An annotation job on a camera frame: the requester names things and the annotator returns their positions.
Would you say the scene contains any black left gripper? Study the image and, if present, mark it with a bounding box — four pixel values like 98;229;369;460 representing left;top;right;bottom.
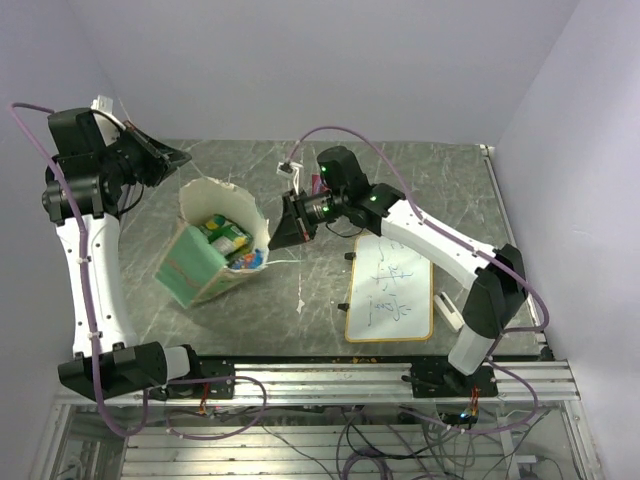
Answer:
99;120;193;187

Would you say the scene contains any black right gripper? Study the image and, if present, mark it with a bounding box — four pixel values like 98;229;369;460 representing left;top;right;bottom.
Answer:
268;188;348;251

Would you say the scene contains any green snack packet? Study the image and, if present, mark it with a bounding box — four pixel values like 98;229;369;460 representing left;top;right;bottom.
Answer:
198;214;252;257

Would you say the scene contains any green white paper bag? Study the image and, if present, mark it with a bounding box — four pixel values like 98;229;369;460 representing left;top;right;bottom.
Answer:
155;177;271;309

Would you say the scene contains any purple Fox's candy bag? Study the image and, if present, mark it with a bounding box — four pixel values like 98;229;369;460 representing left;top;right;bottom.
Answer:
311;173;329;195

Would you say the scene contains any blue M&M's packet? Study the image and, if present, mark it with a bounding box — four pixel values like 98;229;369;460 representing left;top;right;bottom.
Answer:
229;249;264;270

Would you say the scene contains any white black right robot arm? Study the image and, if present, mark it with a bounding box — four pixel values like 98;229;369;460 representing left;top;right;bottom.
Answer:
268;146;528;396

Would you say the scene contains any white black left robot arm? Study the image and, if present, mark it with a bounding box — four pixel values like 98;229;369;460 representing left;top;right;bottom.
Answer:
42;107;204;401

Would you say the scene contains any yellow framed whiteboard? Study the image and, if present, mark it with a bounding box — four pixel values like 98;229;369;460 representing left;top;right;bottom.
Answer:
345;234;434;343

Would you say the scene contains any white whiteboard eraser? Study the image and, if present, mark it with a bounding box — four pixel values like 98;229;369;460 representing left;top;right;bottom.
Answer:
434;292;464;333

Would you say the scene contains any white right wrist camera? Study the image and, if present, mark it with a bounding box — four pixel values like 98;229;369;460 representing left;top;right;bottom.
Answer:
276;161;303;190

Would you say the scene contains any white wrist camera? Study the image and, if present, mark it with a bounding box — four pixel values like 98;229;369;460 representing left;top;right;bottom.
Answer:
276;161;303;190
91;94;124;127

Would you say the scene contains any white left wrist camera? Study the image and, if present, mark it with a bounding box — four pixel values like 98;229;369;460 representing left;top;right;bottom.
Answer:
91;94;124;127

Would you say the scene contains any aluminium mounting rail frame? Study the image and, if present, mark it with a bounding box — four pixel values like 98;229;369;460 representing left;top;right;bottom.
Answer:
30;357;604;479

